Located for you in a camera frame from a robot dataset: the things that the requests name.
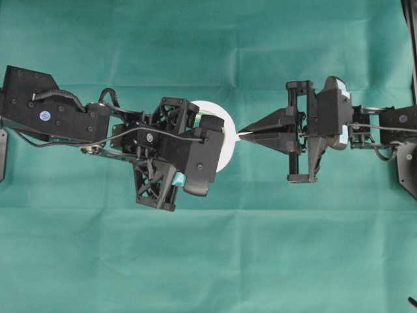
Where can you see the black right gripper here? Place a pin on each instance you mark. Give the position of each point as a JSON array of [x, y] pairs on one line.
[[292, 132]]

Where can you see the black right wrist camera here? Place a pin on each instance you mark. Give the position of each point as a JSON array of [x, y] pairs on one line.
[[334, 113]]

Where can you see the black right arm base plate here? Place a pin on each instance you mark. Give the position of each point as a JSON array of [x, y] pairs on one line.
[[406, 167]]

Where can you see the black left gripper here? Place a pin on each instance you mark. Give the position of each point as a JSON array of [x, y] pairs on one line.
[[141, 135]]

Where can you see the white duct tape roll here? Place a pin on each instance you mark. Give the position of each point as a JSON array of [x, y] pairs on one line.
[[231, 136]]

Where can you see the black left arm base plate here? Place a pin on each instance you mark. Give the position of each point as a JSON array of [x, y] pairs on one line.
[[3, 153]]

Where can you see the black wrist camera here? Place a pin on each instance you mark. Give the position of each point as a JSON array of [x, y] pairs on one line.
[[334, 113], [196, 153]]

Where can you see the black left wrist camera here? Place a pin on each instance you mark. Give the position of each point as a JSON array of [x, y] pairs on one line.
[[196, 153]]

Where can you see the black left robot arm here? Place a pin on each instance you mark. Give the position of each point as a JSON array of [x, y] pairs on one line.
[[34, 106]]

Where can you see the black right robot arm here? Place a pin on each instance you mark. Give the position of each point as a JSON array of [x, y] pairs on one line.
[[380, 129]]

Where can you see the green table cloth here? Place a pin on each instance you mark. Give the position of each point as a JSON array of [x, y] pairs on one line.
[[73, 238]]

